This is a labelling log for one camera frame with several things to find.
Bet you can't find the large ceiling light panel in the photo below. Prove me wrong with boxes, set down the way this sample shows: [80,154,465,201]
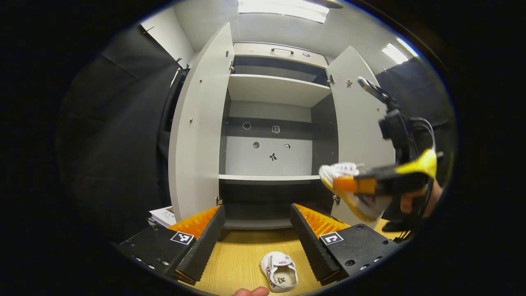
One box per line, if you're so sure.
[238,0,330,23]

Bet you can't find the black backdrop cloth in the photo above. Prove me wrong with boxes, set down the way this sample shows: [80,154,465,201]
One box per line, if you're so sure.
[376,58,457,185]
[62,25,189,243]

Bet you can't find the white shoe cabinet door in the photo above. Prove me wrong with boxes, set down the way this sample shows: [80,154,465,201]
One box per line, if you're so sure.
[168,23,235,222]
[327,45,397,229]

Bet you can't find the white canvas shoe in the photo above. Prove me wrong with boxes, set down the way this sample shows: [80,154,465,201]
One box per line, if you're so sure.
[318,162,393,222]
[260,251,299,293]

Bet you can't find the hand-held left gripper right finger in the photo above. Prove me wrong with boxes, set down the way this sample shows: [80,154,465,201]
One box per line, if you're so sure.
[289,203,402,287]

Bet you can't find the small ceiling light panel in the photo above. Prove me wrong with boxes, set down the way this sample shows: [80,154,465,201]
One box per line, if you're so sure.
[381,37,420,64]

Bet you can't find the white cover book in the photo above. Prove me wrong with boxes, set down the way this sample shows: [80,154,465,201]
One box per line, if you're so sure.
[149,206,177,228]

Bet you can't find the white shoe cabinet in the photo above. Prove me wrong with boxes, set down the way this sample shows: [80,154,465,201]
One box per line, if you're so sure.
[218,42,339,230]

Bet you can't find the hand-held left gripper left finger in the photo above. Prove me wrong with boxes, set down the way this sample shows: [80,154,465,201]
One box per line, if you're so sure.
[110,204,226,286]

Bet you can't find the white cabinet drawer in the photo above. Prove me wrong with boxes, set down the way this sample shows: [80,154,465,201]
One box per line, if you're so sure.
[233,42,328,68]

